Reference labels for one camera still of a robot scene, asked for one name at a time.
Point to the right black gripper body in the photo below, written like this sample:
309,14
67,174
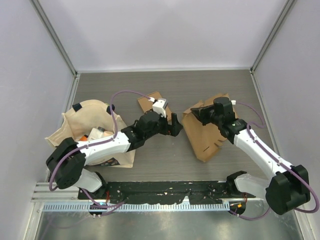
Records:
209,116

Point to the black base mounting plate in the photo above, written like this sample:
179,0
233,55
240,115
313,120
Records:
170,192

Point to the white slotted cable duct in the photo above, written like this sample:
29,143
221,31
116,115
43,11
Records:
185,206

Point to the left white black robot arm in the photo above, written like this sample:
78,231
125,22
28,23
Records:
67,162

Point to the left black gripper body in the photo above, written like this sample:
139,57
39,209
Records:
163,127

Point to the beige canvas tote bag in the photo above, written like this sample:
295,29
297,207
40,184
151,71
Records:
81,119

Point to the orange item in bag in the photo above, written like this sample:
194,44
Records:
83,138

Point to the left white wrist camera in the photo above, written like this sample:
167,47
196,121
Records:
159,106

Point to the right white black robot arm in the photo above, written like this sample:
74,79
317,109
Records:
287,186

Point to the brown cardboard box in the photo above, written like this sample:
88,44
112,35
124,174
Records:
205,140
146,105

